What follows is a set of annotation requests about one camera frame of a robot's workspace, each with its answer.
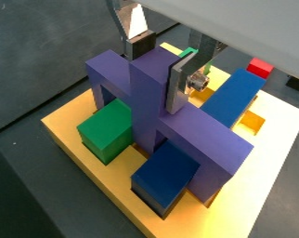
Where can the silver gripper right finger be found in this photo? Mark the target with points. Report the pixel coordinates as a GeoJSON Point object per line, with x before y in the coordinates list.
{"type": "Point", "coordinates": [186, 76]}

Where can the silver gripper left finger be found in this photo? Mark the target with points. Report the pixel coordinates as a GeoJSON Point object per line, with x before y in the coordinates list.
{"type": "Point", "coordinates": [138, 37]}

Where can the purple E-shaped block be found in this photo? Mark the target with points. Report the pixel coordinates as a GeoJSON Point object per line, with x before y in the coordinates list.
{"type": "Point", "coordinates": [229, 150]}

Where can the yellow slotted base board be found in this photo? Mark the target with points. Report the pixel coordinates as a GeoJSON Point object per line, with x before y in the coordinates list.
{"type": "Point", "coordinates": [269, 125]}

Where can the black angled fixture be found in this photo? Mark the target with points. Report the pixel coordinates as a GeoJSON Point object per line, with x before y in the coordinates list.
{"type": "Point", "coordinates": [294, 83]}

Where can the red stepped block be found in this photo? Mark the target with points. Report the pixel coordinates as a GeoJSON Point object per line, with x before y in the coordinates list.
{"type": "Point", "coordinates": [261, 68]}

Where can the green long bar block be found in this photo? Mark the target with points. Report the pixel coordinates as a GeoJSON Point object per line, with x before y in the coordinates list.
{"type": "Point", "coordinates": [109, 130]}

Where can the blue long bar block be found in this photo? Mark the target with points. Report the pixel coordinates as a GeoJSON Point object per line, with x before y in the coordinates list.
{"type": "Point", "coordinates": [162, 179]}

